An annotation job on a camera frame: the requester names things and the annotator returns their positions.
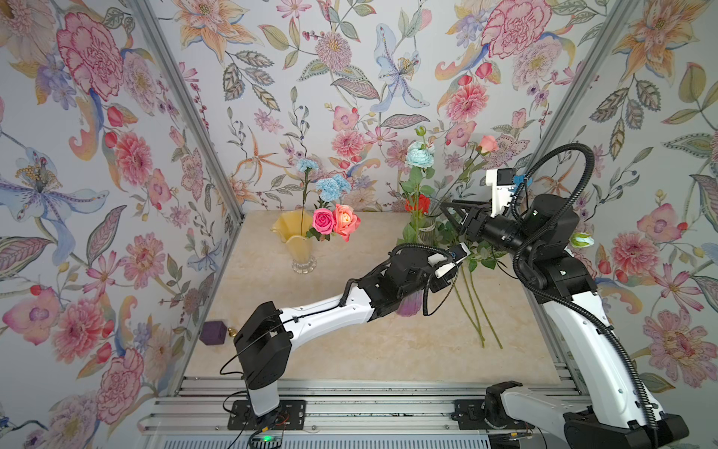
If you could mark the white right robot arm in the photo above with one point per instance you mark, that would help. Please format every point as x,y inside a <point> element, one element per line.
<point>623,413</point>

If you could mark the blue carnation stem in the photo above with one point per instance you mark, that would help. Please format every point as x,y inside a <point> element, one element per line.
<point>330,189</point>

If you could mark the aluminium corner frame post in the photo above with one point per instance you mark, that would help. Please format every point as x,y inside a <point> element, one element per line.
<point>616,19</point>
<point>152,31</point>

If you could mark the small purple box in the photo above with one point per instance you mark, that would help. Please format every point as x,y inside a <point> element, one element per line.
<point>216,333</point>

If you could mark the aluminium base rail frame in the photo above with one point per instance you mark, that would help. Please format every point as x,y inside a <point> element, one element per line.
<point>336,414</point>

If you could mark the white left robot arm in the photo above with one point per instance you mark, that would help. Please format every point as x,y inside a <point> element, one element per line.
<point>268,338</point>

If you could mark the purple blue glass vase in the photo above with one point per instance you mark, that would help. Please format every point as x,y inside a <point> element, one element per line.
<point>411,305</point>

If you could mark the coral red rose stem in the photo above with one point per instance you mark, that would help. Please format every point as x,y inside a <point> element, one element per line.
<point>346,221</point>

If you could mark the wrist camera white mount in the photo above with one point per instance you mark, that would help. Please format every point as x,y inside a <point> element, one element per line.
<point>502,184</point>
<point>444,263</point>

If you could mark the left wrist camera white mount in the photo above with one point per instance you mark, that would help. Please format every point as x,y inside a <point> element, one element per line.
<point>444,263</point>

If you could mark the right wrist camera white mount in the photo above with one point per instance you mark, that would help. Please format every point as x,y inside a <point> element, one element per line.
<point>502,184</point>

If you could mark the aluminium corner frame post right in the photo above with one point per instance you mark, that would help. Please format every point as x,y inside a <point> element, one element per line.
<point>616,19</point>

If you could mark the aluminium corner frame post left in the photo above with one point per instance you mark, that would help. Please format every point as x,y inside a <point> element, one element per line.
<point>152,31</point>

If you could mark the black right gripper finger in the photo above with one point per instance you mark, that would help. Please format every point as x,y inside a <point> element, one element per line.
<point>463,225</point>
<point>463,207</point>

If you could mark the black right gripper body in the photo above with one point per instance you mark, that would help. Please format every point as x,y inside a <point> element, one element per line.
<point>474,225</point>

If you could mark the yellow fluted glass vase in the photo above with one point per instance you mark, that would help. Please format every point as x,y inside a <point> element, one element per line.
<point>292,227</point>

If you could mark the magenta pink rose stem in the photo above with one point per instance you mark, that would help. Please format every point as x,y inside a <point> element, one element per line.
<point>323,225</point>

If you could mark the clear glass vase with twine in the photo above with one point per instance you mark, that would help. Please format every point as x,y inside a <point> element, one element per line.
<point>428,232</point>

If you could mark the light pink rose stem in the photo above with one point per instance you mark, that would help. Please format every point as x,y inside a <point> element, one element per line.
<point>456,169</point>

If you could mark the small red rose stem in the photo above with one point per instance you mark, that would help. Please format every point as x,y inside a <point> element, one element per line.
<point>418,204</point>

